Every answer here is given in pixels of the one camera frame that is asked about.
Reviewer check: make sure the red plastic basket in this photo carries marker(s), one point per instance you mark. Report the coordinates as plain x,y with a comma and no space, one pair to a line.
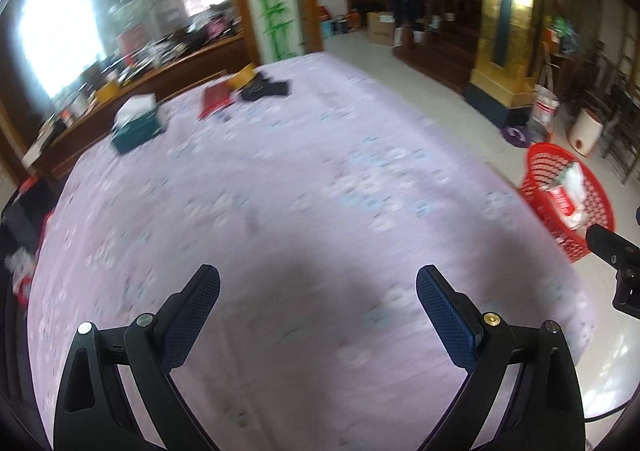
537,196

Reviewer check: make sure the yellow tape roll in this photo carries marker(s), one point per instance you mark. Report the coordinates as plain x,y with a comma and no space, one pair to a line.
242,76

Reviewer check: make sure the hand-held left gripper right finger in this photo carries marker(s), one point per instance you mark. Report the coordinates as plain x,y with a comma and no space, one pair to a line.
445,316

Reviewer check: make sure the white and red plastic bag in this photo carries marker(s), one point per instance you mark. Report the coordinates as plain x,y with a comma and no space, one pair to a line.
562,203

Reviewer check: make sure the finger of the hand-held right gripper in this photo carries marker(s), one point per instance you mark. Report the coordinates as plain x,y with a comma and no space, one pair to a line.
627,293
612,243

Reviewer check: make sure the green tissue box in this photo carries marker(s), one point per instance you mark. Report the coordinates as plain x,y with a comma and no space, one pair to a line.
137,133

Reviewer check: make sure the wooden chair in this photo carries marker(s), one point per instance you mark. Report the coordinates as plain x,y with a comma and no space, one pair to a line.
622,131

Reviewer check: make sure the golden pillar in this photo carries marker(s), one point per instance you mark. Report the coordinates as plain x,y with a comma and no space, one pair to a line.
500,31

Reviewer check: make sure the white bucket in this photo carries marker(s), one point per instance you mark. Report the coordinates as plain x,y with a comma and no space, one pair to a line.
545,108

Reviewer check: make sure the white barrel stool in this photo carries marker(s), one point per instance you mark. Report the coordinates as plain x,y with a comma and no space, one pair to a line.
586,131

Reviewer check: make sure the purple mop head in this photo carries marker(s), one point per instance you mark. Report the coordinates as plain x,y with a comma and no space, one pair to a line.
516,136

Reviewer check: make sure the cardboard box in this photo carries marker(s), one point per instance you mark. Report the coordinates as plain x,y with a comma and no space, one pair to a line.
381,28

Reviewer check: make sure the red booklet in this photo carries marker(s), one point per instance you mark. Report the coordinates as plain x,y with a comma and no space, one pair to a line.
215,101

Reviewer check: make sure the black bag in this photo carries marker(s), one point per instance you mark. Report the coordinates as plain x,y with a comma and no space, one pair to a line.
25,216

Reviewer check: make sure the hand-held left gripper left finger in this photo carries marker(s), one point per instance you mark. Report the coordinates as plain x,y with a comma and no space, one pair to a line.
192,316

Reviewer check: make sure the black clip device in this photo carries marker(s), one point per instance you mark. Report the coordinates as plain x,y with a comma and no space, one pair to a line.
265,88

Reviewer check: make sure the green bags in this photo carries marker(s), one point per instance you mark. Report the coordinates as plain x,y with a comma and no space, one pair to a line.
565,33

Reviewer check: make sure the crumpled clear plastic bag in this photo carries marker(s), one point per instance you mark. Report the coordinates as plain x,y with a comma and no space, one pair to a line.
20,263

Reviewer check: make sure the wooden staircase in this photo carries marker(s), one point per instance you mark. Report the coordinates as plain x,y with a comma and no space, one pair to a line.
445,46

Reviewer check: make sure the wooden sideboard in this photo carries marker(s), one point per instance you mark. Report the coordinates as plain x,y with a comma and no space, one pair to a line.
200,61

